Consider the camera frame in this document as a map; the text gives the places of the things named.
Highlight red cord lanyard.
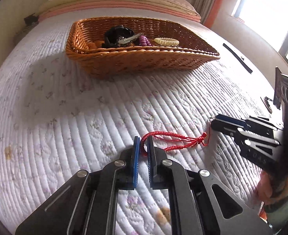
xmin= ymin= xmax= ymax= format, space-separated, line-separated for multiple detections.
xmin=140 ymin=130 xmax=212 ymax=157

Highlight purple spiral hair tie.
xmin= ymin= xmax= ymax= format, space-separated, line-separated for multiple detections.
xmin=138 ymin=35 xmax=153 ymax=47

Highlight right light green forearm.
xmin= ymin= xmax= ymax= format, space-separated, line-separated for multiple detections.
xmin=264 ymin=196 xmax=288 ymax=233

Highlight right hand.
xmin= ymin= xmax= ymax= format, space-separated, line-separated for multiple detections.
xmin=257 ymin=171 xmax=288 ymax=205

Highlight black comb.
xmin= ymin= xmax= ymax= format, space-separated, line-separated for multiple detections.
xmin=222 ymin=43 xmax=253 ymax=74

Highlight white quilted bedspread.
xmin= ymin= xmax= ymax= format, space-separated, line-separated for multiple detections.
xmin=0 ymin=9 xmax=274 ymax=233

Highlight window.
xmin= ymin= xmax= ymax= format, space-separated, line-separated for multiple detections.
xmin=234 ymin=0 xmax=288 ymax=64

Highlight brown wicker basket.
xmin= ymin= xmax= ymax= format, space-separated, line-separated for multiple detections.
xmin=66 ymin=17 xmax=220 ymax=78

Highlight folded yellow pink blankets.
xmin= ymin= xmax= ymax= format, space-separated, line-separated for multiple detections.
xmin=36 ymin=0 xmax=201 ymax=22

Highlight cream spiral hair tie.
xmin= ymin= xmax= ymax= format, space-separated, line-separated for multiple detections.
xmin=153 ymin=37 xmax=180 ymax=47

